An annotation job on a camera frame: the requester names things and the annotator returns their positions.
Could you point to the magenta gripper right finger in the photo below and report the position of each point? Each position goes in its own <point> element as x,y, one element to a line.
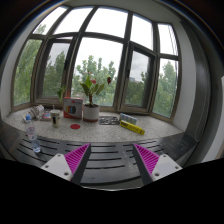
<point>152,166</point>

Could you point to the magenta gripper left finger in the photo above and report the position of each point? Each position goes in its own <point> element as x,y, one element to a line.
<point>70,166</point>

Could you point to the clear plastic water bottle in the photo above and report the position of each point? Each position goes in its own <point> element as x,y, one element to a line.
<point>31,132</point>

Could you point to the dark slatted radiator cover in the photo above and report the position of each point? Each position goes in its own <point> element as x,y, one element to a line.
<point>109,164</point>

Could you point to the red round coaster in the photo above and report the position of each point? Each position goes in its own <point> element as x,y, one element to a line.
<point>75,126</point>

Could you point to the yellow long box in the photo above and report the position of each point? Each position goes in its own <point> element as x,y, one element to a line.
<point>132,127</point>

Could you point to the white paper cup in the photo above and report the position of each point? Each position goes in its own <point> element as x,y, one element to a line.
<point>55,118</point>

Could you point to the black flat metal part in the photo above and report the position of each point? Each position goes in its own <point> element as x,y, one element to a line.
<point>108,120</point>

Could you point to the small colourful card pack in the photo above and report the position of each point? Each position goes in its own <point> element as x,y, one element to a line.
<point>46,116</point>

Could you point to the light blue small box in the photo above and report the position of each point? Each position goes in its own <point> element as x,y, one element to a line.
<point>128,118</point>

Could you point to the white flower pot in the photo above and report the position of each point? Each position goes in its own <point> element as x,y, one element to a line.
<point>91,114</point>

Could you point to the red and white box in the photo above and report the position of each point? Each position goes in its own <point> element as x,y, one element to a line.
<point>72,107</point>

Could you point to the white wrapped package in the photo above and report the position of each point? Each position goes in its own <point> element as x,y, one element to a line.
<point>36,112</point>

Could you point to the green plant with red flowers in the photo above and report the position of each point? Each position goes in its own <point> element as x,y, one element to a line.
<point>90,87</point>

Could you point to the dark window frame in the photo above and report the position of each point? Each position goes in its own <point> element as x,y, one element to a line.
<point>137,59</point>

